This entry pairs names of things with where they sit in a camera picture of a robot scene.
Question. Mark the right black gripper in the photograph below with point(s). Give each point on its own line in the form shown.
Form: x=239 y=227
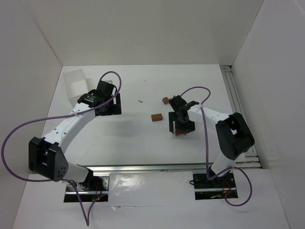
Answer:
x=181 y=121

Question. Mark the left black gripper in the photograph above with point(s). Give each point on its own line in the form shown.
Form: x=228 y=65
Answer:
x=114 y=104

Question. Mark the U-shaped brown wood block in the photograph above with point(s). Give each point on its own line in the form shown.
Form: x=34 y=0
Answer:
x=180 y=132

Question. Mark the rectangular brown wood block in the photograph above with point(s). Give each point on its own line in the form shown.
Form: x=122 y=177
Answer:
x=156 y=117

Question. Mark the white perforated plastic box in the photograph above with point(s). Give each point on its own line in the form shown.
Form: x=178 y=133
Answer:
x=75 y=85

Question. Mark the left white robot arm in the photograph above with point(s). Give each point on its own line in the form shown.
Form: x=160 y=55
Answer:
x=46 y=154

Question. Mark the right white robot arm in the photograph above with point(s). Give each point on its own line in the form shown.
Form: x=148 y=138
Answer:
x=233 y=134

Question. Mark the small brown wood cube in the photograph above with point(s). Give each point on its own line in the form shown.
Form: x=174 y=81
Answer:
x=165 y=100

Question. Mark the white front cover board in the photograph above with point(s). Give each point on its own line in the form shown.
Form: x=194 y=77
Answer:
x=150 y=189

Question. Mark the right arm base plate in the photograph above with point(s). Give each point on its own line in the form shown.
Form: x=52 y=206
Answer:
x=200 y=181

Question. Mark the front aluminium rail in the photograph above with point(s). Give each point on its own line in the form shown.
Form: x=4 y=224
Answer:
x=147 y=168

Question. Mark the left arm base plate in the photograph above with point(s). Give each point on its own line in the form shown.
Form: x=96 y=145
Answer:
x=95 y=184

